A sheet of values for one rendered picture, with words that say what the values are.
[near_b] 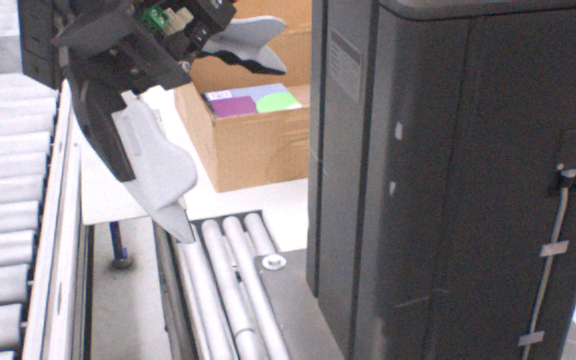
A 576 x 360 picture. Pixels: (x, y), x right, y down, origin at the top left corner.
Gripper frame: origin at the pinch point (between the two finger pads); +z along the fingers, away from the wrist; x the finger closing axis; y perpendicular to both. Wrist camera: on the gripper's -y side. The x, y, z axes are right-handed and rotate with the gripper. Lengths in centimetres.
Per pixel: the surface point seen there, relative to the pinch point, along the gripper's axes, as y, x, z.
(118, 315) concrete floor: -121, 17, 63
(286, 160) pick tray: -23.4, 19.7, 20.3
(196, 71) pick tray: -46, 35, 13
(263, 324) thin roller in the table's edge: -12.1, -3.6, 18.3
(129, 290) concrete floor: -126, 26, 65
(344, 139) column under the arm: 3.4, 5.3, 5.4
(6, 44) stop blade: -80, 34, -5
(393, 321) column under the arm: 5.3, -4.3, 14.7
